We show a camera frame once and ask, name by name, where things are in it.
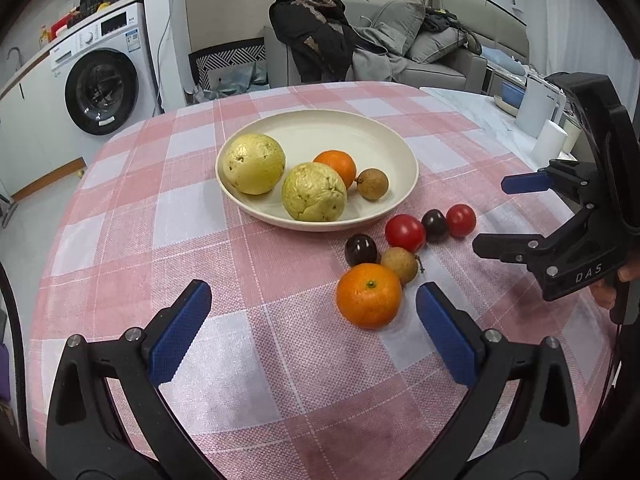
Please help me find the red cherry tomato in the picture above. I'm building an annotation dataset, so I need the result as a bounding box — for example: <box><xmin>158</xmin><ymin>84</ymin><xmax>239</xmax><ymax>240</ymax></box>
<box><xmin>385</xmin><ymin>214</ymin><xmax>426</xmax><ymax>254</ymax></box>
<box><xmin>446</xmin><ymin>204</ymin><xmax>476</xmax><ymax>238</ymax></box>

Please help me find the dark cherry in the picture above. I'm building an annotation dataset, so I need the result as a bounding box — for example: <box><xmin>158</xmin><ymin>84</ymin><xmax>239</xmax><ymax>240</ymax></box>
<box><xmin>344</xmin><ymin>234</ymin><xmax>378</xmax><ymax>266</ymax></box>
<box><xmin>421</xmin><ymin>209</ymin><xmax>449</xmax><ymax>243</ymax></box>

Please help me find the large orange mandarin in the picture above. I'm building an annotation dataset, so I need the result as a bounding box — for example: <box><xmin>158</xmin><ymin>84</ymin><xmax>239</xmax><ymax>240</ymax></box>
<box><xmin>335</xmin><ymin>263</ymin><xmax>402</xmax><ymax>330</ymax></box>

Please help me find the smooth yellow-green guava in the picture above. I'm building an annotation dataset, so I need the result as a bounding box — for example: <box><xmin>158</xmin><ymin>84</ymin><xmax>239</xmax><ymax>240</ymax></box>
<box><xmin>222</xmin><ymin>133</ymin><xmax>286</xmax><ymax>195</ymax></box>

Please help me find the person's right hand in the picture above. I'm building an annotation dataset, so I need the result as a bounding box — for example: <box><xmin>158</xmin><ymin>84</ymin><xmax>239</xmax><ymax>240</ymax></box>
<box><xmin>589</xmin><ymin>259</ymin><xmax>640</xmax><ymax>310</ymax></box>

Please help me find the white kettle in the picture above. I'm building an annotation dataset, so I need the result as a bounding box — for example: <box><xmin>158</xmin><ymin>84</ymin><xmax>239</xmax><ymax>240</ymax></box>
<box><xmin>515</xmin><ymin>74</ymin><xmax>566</xmax><ymax>139</ymax></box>

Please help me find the white marble side table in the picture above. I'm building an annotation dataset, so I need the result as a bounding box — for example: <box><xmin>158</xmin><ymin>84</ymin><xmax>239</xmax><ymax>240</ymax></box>
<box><xmin>420</xmin><ymin>87</ymin><xmax>548</xmax><ymax>171</ymax></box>

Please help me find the brown longan with stem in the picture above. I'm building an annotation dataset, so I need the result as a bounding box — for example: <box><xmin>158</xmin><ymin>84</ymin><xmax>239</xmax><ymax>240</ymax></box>
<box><xmin>380</xmin><ymin>247</ymin><xmax>424</xmax><ymax>286</ymax></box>

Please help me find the grey sofa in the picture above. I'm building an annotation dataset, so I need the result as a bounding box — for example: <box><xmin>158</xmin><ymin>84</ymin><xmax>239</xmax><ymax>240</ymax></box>
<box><xmin>264</xmin><ymin>0</ymin><xmax>529</xmax><ymax>93</ymax></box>

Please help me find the cream round plate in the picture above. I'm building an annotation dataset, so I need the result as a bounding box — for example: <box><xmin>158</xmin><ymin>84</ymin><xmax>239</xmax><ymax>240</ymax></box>
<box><xmin>216</xmin><ymin>110</ymin><xmax>419</xmax><ymax>232</ymax></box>

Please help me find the small orange in plate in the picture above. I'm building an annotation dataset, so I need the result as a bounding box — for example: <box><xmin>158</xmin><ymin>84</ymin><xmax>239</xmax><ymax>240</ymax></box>
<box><xmin>314</xmin><ymin>150</ymin><xmax>357</xmax><ymax>188</ymax></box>

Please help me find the grey pillow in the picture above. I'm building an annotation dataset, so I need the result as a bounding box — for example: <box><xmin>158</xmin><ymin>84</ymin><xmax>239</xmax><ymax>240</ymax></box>
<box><xmin>372</xmin><ymin>0</ymin><xmax>426</xmax><ymax>56</ymax></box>

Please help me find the wrinkled yellow guava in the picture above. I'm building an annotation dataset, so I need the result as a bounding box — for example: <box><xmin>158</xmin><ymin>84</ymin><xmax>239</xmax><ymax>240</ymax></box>
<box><xmin>281</xmin><ymin>162</ymin><xmax>347</xmax><ymax>222</ymax></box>

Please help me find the grey blanket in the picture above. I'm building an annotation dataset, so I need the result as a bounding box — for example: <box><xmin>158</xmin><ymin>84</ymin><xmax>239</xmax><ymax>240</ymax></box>
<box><xmin>352</xmin><ymin>23</ymin><xmax>408</xmax><ymax>82</ymax></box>

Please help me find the pink checkered tablecloth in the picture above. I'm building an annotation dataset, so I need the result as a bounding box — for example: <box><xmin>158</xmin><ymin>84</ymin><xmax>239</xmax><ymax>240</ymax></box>
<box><xmin>27</xmin><ymin>80</ymin><xmax>618</xmax><ymax>480</ymax></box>

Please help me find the black jacket on sofa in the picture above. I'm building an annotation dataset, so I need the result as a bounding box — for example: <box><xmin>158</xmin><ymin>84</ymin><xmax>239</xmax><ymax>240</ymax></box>
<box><xmin>269</xmin><ymin>0</ymin><xmax>357</xmax><ymax>84</ymax></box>

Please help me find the black patterned chair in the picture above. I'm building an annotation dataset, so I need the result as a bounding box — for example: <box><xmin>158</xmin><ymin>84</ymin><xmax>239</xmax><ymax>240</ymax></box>
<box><xmin>189</xmin><ymin>37</ymin><xmax>269</xmax><ymax>104</ymax></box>

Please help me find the white washing machine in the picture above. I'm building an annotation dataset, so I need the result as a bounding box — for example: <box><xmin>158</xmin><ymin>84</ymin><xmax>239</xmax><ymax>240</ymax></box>
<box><xmin>49</xmin><ymin>0</ymin><xmax>160</xmax><ymax>138</ymax></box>

